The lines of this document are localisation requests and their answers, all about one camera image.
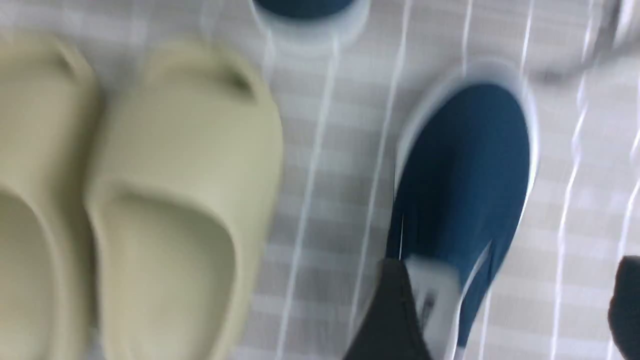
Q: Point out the olive slipper right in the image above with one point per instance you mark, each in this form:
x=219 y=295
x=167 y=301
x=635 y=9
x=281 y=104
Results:
x=181 y=195

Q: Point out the grey checked tablecloth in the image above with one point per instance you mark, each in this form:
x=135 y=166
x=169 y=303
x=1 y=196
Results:
x=343 y=110

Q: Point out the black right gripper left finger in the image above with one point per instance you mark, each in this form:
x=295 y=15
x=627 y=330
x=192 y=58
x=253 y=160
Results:
x=390 y=329

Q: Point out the navy slip-on shoe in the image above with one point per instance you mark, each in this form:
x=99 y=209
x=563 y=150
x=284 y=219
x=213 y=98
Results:
x=306 y=24
x=465 y=167

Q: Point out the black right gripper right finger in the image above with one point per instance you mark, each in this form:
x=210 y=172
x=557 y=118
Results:
x=624 y=308

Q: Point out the olive slipper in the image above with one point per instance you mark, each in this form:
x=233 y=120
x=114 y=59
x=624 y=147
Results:
x=51 y=105
x=181 y=195

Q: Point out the olive slipper left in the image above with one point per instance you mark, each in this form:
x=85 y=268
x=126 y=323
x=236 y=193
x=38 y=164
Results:
x=51 y=105

